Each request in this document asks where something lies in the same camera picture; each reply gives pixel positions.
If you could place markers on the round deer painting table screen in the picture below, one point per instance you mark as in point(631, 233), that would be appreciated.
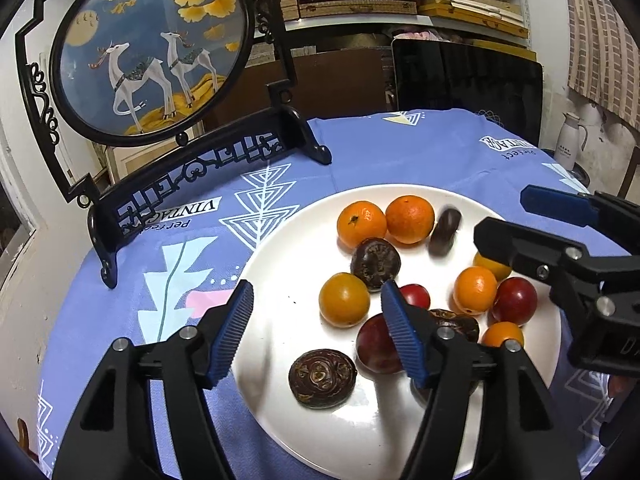
point(150, 45)

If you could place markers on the small bright red plum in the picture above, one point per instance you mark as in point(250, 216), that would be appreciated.
point(417, 296)

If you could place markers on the large orange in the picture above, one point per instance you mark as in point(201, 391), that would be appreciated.
point(409, 219)

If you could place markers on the white oval plate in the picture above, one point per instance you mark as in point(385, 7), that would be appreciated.
point(300, 270)

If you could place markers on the blue patterned tablecloth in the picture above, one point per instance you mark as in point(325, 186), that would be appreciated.
point(350, 150)

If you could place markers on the white jug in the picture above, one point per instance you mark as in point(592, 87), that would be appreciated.
point(571, 142)

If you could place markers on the black chair back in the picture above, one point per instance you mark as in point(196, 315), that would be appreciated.
point(465, 80)

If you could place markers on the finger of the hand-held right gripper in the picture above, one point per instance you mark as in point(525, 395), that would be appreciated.
point(555, 202)
point(515, 245)

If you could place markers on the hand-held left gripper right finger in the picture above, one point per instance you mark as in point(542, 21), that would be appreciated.
point(402, 335)

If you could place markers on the dark red plum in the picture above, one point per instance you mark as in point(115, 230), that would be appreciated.
point(515, 301)
point(375, 347)

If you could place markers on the brown cabinet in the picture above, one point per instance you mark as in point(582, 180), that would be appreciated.
point(340, 85)

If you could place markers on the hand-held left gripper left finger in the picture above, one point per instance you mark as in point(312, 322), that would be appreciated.
point(232, 332)

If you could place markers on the checkered curtain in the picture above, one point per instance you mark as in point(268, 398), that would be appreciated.
point(600, 35)

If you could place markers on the small yellow orange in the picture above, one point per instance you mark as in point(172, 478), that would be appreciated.
point(495, 266)

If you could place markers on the dark brown chestnut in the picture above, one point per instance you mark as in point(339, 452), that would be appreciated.
point(322, 377)
point(445, 231)
point(375, 264)
point(452, 320)

